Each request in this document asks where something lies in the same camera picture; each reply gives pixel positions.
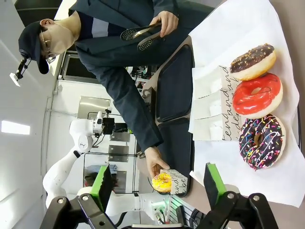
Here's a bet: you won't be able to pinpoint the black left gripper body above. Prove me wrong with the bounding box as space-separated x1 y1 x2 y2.
102 117 115 135

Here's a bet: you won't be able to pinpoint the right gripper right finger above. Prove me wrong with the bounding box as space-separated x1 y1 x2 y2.
197 162 279 229

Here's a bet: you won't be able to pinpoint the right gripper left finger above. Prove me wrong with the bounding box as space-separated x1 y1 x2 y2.
45 164 124 229

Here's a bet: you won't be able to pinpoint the doughnut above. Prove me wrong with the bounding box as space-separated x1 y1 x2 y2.
192 95 236 120
192 64 239 99
160 168 190 198
192 116 241 142

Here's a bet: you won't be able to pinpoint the yellow glazed donut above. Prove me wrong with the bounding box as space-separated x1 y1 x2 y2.
152 173 173 193

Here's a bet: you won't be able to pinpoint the chocolate donut with colourful sprinkles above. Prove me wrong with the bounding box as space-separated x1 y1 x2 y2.
238 114 286 170

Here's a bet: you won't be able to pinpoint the red glazed donut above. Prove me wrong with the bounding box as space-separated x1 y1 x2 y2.
232 73 284 119

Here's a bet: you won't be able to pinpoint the perforated metal serving tongs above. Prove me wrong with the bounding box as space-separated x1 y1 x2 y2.
120 22 165 52

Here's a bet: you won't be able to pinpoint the chocolate donut with nut crumbs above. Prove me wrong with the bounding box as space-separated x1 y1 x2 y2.
230 43 277 81

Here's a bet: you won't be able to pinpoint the person's right forearm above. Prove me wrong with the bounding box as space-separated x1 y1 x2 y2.
95 64 165 153

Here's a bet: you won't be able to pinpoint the person's left forearm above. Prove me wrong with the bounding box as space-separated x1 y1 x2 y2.
164 0 215 36

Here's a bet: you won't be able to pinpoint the person's right hand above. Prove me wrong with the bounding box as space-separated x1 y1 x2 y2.
144 146 170 178

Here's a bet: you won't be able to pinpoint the person's left hand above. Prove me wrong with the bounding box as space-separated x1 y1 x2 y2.
152 10 179 39

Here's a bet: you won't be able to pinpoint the metal cabinet panel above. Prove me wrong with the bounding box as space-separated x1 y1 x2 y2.
78 95 112 120

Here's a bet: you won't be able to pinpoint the dark window pane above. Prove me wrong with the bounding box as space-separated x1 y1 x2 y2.
59 53 96 81

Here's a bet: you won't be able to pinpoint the person in dark jacket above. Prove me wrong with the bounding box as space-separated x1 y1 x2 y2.
18 0 215 156

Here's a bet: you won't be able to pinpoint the ceiling light panel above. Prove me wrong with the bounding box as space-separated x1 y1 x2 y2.
1 120 31 135

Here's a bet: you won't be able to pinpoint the beige face mask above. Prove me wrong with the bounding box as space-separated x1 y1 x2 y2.
51 23 79 54

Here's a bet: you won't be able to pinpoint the dark navy cap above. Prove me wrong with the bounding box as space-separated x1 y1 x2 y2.
18 21 50 74

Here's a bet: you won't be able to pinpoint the large white paper sheet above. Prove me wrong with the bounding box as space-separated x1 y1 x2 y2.
188 0 305 208

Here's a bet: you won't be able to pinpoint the head-mounted camera gadget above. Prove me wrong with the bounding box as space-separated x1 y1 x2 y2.
9 57 31 86

